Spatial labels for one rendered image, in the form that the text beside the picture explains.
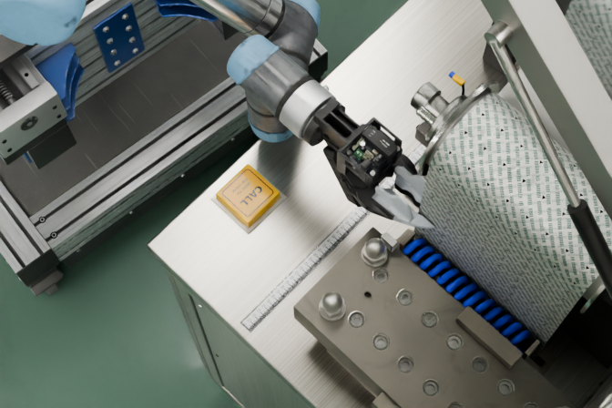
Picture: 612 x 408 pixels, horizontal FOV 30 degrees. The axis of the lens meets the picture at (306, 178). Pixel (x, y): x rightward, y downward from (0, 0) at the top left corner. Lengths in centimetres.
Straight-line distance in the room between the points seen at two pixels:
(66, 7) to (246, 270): 50
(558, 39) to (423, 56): 112
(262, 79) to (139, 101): 107
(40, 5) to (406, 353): 65
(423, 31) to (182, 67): 89
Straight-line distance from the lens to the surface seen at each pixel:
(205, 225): 174
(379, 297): 156
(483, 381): 155
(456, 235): 150
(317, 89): 155
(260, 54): 157
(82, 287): 270
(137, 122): 259
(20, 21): 149
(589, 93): 77
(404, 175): 153
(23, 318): 270
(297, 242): 172
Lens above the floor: 253
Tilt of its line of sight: 68 degrees down
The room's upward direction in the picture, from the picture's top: 1 degrees counter-clockwise
